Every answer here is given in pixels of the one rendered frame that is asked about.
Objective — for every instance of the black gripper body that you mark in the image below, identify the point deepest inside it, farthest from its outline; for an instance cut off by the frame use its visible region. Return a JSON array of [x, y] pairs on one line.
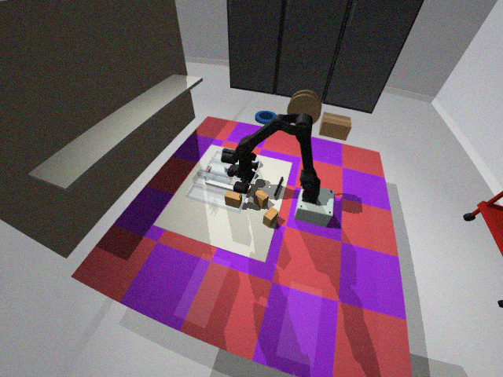
[[245, 174]]

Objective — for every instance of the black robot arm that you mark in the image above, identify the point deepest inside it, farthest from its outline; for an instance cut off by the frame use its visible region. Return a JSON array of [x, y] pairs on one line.
[[310, 182]]

